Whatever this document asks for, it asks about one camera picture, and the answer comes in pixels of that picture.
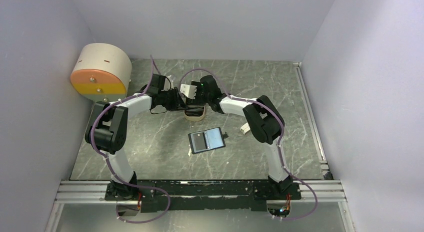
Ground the beige wooden card tray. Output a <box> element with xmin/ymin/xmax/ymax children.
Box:
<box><xmin>184</xmin><ymin>81</ymin><xmax>206</xmax><ymax>121</ymax></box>

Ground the round pastel drawer box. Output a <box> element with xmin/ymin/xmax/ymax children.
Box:
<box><xmin>70</xmin><ymin>43</ymin><xmax>132</xmax><ymax>102</ymax></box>

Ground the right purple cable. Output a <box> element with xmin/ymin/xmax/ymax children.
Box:
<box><xmin>178</xmin><ymin>68</ymin><xmax>319</xmax><ymax>222</ymax></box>

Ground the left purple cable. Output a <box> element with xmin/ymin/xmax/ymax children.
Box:
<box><xmin>89</xmin><ymin>55</ymin><xmax>171</xmax><ymax>224</ymax></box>

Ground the small white wooden block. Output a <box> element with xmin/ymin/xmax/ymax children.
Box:
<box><xmin>240</xmin><ymin>123</ymin><xmax>251</xmax><ymax>135</ymax></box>

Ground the card inside holder sleeve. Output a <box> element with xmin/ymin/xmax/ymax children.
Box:
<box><xmin>192</xmin><ymin>132</ymin><xmax>207</xmax><ymax>151</ymax></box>

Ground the black leather card holder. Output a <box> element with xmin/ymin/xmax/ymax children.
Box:
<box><xmin>188</xmin><ymin>127</ymin><xmax>228</xmax><ymax>154</ymax></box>

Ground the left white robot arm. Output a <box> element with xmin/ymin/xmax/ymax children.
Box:
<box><xmin>84</xmin><ymin>74</ymin><xmax>188</xmax><ymax>200</ymax></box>

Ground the purple cable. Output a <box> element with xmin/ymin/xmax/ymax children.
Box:
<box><xmin>178</xmin><ymin>68</ymin><xmax>319</xmax><ymax>222</ymax></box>
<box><xmin>89</xmin><ymin>55</ymin><xmax>171</xmax><ymax>224</ymax></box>

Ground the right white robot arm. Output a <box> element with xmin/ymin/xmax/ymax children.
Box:
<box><xmin>187</xmin><ymin>75</ymin><xmax>293</xmax><ymax>199</ymax></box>

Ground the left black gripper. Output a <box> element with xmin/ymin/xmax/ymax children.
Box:
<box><xmin>159</xmin><ymin>87</ymin><xmax>189</xmax><ymax>112</ymax></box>

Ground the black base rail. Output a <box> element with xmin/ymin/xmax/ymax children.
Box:
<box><xmin>104</xmin><ymin>179</ymin><xmax>302</xmax><ymax>213</ymax></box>

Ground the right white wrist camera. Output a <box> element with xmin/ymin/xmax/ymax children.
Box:
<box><xmin>179</xmin><ymin>84</ymin><xmax>198</xmax><ymax>100</ymax></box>

